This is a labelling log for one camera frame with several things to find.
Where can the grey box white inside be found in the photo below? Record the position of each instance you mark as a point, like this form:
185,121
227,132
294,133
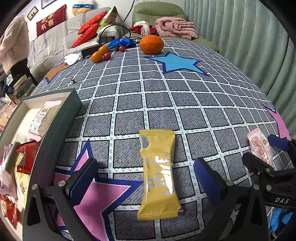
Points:
62,115

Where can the green armchair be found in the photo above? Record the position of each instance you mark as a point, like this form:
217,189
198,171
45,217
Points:
157,11

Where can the pale yellow snack packet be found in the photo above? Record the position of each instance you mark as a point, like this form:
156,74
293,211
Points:
22,183

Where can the clear bag of snacks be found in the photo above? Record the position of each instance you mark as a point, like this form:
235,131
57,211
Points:
7,114

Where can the pale green curtain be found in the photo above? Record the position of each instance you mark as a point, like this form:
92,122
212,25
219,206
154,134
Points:
242,34

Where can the yellow silver print snack packet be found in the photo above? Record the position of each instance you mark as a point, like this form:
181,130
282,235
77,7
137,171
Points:
159,176

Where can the red cushion gold letters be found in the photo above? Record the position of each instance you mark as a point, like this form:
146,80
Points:
50,20

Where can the person's right hand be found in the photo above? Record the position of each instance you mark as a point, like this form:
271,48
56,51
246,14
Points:
281,219

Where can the small orange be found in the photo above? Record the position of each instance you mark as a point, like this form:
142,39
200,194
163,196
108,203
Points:
96,56
103,50

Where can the grey checked star tablecloth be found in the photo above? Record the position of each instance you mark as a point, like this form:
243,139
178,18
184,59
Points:
185,104

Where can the pink blanket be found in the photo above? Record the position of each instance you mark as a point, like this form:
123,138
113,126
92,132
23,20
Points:
175,26

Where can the white tissue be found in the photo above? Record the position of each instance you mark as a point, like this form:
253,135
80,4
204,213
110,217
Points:
72,58

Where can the black box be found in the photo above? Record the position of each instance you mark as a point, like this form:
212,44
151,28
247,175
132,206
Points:
89,51

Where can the white snack packet pink edges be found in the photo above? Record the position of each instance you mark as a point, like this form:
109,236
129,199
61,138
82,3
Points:
45,120

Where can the red pillow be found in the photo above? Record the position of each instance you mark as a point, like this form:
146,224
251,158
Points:
93,22
85,36

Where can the yellow white plush toy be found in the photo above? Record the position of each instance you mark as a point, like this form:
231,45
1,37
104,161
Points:
83,7

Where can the grey fringed throw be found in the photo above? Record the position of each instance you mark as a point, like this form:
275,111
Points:
107,34

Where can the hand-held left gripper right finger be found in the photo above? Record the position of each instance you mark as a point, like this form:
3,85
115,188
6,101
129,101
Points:
205,183

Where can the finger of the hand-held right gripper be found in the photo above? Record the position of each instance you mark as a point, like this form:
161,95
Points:
259,164
278,142

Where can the large orange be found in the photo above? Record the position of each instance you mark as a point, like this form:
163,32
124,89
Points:
151,44

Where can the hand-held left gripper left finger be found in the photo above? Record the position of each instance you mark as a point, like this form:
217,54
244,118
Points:
81,180

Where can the grey striped sofa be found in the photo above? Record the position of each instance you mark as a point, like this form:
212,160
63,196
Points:
55,34

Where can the cherry tomato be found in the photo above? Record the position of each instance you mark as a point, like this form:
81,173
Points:
121,49
106,56

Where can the small picture frame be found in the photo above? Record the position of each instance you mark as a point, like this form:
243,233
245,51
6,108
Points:
32,13

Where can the green yellow printed cushion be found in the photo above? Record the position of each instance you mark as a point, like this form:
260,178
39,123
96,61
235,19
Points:
108,18

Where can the blue plastic bag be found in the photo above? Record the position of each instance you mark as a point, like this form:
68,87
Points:
122,42

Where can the large picture frame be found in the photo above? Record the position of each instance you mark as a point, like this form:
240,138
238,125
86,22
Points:
49,3

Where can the black snack bag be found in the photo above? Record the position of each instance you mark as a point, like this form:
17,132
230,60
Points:
10,89

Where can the red white plush toy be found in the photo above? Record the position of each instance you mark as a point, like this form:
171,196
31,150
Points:
144,26

